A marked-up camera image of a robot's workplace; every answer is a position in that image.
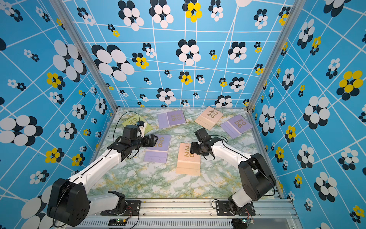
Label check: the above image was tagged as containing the purple calendar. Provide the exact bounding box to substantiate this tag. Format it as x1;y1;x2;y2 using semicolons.
157;110;186;129
220;114;253;139
144;134;171;163

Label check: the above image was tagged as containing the green circuit board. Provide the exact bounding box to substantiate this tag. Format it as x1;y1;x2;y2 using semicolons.
108;219;128;226
232;219;253;229

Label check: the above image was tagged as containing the left aluminium corner post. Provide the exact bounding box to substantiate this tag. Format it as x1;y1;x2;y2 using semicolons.
50;1;118;112

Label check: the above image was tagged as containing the green desk calendar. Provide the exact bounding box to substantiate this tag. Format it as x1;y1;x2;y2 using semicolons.
123;114;153;134

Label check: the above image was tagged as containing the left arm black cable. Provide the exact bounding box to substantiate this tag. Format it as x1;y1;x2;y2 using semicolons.
112;111;141;144

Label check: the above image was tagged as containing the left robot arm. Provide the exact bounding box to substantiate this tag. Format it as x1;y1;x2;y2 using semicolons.
47;125;159;228

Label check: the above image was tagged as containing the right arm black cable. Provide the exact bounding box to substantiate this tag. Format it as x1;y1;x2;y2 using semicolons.
210;134;229;144

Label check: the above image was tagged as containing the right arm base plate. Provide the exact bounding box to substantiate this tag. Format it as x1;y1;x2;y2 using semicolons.
212;200;256;218

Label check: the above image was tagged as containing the right green circuit board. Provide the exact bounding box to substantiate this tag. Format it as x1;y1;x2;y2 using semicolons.
232;219;253;229

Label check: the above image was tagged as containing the right aluminium corner post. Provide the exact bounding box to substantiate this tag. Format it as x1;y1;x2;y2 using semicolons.
247;0;306;113

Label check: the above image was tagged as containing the left green circuit board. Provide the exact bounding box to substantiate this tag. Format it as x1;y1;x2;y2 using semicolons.
108;219;128;226

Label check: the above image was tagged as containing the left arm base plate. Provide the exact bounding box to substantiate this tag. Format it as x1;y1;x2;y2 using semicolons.
100;200;142;216

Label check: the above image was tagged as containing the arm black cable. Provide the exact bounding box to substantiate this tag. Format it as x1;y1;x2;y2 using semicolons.
112;111;141;144
210;134;229;144

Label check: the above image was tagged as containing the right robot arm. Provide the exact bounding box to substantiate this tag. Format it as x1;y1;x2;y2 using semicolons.
190;128;276;216

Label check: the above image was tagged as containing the pink calendar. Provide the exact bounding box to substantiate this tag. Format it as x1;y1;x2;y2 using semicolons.
176;143;201;176
195;106;224;130

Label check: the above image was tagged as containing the aluminium front rail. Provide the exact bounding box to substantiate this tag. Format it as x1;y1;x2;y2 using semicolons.
77;198;302;229

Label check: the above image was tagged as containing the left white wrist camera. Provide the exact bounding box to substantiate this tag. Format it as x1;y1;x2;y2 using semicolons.
136;120;147;138

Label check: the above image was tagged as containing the aluminium corner post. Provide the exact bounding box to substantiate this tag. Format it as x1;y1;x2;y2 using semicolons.
247;0;306;113
50;1;118;112

